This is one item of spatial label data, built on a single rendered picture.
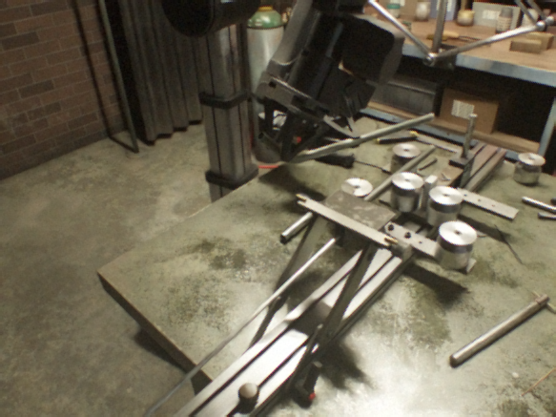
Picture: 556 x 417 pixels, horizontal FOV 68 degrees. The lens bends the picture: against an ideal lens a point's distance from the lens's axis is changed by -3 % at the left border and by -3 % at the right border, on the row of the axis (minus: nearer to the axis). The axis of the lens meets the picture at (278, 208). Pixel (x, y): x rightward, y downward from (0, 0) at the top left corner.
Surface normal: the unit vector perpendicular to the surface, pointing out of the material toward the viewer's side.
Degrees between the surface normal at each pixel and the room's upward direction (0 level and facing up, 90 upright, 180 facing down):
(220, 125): 90
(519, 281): 0
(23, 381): 0
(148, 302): 0
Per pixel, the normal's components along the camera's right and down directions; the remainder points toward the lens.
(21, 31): 0.73, 0.37
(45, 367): -0.04, -0.81
